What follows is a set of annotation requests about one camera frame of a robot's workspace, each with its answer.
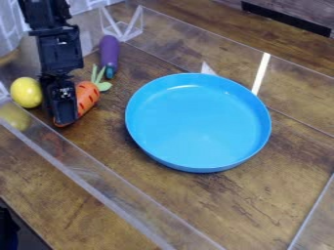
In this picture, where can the blue round plate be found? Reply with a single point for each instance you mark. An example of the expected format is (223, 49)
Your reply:
(198, 122)

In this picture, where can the white patterned curtain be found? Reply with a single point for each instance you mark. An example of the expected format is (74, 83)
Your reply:
(14, 27)

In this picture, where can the clear acrylic enclosure wall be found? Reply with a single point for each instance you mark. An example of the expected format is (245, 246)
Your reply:
(92, 194)

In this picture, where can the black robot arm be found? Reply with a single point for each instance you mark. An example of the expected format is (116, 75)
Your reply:
(46, 13)

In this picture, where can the black bar in background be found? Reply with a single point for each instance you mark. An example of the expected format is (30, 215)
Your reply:
(293, 21)

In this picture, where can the yellow toy lemon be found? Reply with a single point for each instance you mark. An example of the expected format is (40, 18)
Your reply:
(26, 92)

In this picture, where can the orange toy carrot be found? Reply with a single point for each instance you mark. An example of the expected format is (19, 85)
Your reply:
(88, 89)

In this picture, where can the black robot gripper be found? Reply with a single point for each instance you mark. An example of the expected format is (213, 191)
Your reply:
(60, 56)

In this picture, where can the purple toy eggplant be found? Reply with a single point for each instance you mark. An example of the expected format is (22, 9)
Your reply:
(110, 51)

